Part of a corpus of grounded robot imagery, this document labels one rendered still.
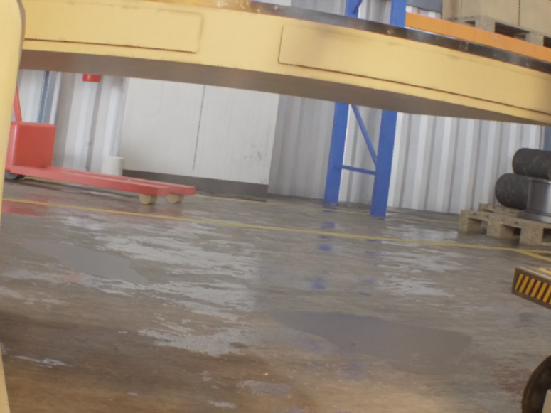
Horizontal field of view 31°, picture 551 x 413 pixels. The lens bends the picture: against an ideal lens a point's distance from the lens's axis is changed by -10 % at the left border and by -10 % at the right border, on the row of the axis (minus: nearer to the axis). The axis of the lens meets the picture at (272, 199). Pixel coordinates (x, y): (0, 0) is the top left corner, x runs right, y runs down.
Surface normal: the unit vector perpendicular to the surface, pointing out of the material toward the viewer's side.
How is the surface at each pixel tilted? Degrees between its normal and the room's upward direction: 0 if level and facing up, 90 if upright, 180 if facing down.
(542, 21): 90
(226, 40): 90
